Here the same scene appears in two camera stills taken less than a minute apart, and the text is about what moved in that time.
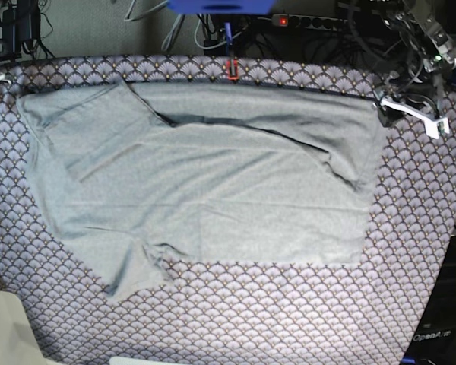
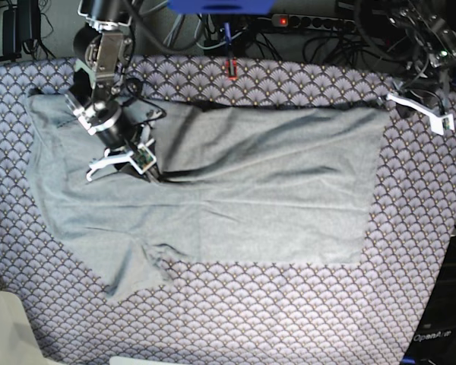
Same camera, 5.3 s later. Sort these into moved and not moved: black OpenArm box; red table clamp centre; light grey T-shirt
Moved: light grey T-shirt
Not moved: black OpenArm box; red table clamp centre
